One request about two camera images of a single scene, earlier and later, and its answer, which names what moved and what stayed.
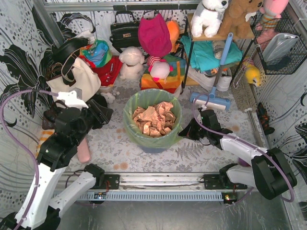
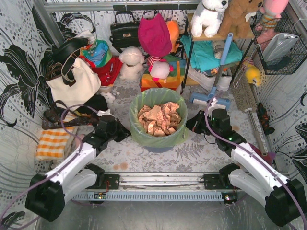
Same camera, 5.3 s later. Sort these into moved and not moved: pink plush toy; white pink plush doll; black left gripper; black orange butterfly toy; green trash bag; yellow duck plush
Moved: black left gripper; green trash bag
Not moved: pink plush toy; white pink plush doll; yellow duck plush; black orange butterfly toy
